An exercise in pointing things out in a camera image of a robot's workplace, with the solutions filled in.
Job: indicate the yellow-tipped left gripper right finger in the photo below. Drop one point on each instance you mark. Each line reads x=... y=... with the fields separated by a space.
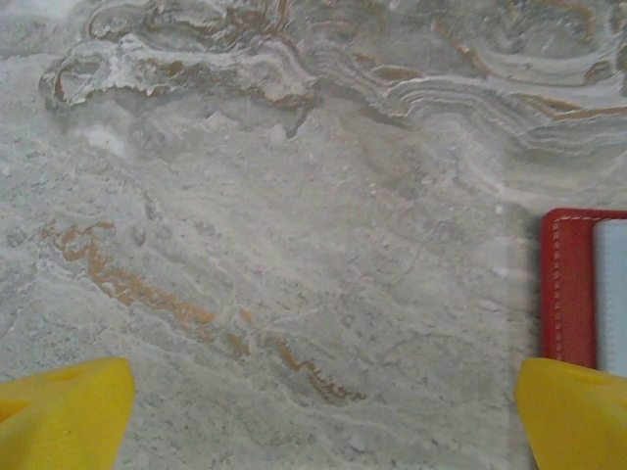
x=578 y=426

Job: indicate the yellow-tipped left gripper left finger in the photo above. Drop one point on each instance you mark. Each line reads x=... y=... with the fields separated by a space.
x=59 y=421

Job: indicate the red card holder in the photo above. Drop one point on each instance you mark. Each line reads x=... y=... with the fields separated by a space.
x=568 y=294

